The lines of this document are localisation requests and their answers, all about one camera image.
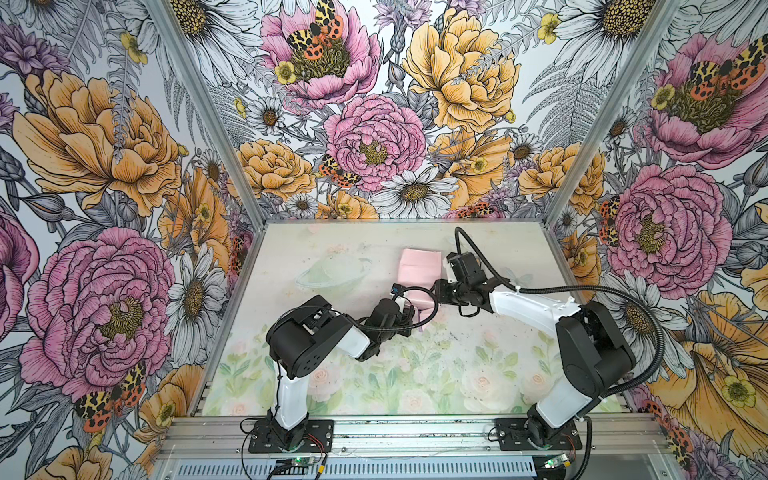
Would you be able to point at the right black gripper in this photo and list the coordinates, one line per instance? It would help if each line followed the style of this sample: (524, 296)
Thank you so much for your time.
(440, 287)

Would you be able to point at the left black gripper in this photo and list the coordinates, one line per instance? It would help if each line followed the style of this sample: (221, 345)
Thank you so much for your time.
(408, 317)

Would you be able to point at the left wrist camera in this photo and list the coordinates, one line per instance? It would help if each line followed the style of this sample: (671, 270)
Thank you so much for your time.
(399, 295)

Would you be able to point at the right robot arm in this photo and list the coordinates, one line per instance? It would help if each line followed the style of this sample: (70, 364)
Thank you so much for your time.
(593, 351)

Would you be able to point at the aluminium front rail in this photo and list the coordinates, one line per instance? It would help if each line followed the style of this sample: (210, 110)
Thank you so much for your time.
(224, 437)

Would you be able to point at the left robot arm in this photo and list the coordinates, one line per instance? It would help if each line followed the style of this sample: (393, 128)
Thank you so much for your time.
(301, 340)

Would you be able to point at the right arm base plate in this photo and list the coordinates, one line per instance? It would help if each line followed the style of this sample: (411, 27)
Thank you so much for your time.
(524, 434)

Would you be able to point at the white slotted cable duct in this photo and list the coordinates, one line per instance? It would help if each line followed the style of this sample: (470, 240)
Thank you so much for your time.
(514, 467)

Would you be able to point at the purple wrapping paper sheet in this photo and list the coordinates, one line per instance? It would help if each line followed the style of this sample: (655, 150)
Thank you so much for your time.
(420, 268)

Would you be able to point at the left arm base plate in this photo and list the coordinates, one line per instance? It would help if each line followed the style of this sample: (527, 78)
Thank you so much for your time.
(309, 436)

